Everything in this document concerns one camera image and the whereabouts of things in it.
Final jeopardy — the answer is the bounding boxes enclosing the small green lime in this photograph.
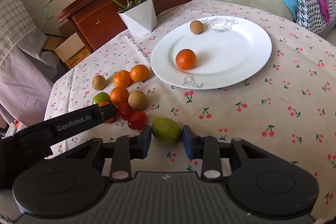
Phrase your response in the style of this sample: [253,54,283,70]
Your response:
[92,92,111,105]

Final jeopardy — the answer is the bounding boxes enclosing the orange mandarin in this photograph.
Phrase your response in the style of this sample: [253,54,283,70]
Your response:
[130,64,149,82]
[113,70,132,88]
[110,86,129,106]

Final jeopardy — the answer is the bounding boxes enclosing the cardboard box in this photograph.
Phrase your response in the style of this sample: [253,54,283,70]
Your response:
[43,32,91,68]

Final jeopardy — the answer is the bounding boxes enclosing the white geometric plant pot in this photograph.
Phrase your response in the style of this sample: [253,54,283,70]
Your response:
[118,0,157,38]

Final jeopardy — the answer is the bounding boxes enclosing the small brown kiwi fruit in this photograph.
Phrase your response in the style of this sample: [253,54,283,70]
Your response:
[92,75,106,90]

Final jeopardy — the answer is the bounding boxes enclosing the large green mango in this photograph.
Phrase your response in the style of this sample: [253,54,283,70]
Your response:
[151,117,182,146]

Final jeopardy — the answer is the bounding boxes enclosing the red cherry tomato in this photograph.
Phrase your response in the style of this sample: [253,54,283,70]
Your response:
[117,102,133,121]
[127,110,147,130]

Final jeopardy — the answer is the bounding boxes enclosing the dark orange fruit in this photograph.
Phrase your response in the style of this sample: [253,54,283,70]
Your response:
[175,49,197,70]

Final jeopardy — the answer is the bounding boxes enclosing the white ceramic plate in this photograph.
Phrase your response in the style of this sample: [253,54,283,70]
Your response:
[150,16,272,90]

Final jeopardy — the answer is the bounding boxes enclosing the houndstooth sofa cover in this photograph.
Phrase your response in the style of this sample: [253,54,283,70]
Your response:
[296,0,335,38]

